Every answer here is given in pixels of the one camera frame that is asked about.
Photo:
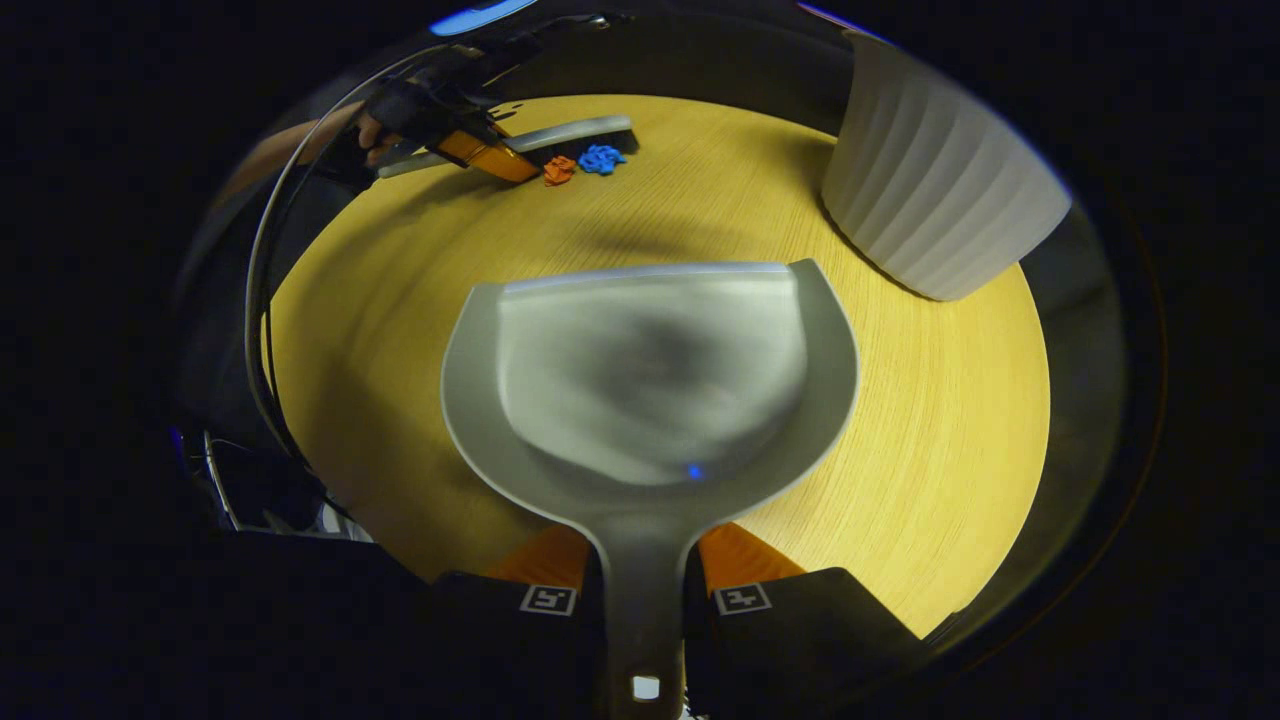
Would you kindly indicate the orange paper trash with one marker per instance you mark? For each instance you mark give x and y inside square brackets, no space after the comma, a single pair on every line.
[559,171]

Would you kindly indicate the small grey broom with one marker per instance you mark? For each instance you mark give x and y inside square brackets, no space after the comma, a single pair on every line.
[580,133]

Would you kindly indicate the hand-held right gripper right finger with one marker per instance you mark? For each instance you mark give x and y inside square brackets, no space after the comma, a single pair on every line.
[800,640]

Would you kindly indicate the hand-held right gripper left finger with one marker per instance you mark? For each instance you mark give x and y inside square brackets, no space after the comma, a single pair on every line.
[500,640]

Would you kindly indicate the grey ribbed garbage bin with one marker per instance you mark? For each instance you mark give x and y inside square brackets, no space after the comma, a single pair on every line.
[940,190]

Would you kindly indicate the black backdrop cloth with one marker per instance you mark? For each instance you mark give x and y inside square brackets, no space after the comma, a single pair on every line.
[700,60]

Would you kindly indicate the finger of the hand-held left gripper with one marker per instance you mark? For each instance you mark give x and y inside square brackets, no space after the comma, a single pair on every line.
[490,158]

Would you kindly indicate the blue paper trash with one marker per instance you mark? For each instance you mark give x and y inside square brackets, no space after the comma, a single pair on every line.
[601,160]

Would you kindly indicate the grey plastic dustpan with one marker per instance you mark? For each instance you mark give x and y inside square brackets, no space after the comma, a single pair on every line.
[650,380]

